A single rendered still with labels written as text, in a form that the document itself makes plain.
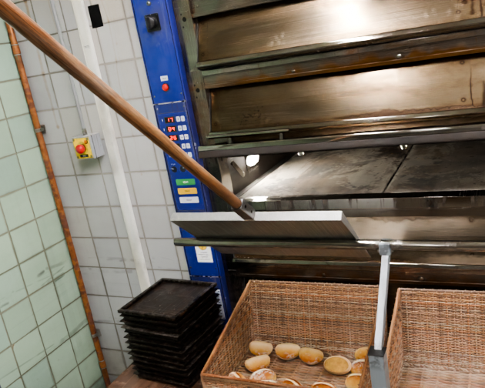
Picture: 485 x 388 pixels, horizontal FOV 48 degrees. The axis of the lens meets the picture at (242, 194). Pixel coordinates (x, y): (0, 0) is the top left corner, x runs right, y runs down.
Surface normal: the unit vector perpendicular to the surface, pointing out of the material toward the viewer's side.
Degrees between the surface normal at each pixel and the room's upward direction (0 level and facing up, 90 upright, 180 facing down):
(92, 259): 90
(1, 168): 90
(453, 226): 70
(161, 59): 90
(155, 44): 90
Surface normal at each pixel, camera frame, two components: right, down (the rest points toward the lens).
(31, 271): 0.89, -0.03
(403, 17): -0.45, -0.03
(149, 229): -0.42, 0.32
